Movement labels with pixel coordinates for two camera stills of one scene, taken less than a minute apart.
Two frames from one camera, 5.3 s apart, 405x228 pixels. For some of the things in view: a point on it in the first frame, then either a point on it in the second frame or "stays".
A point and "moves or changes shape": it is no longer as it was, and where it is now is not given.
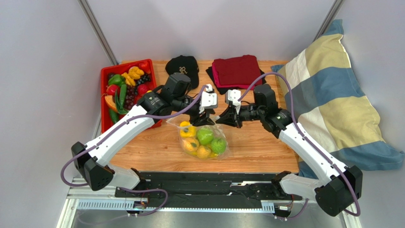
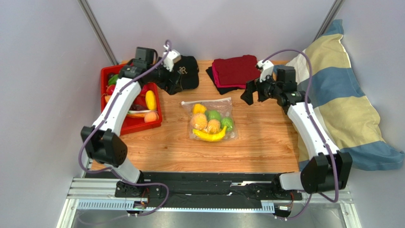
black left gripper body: [180, 103] → [161, 77]
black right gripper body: [236, 115] → [255, 90]
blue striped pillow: [329, 107] stays
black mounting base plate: [206, 186] stays
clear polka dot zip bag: [208, 142] moves or changes shape
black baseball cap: [187, 65] stays
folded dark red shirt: [241, 71] stays
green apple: [205, 136] moves or changes shape
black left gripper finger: [200, 120] → [176, 86]
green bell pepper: [117, 80] stays
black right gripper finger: [230, 117] → [247, 96]
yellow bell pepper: [187, 130] moves or changes shape
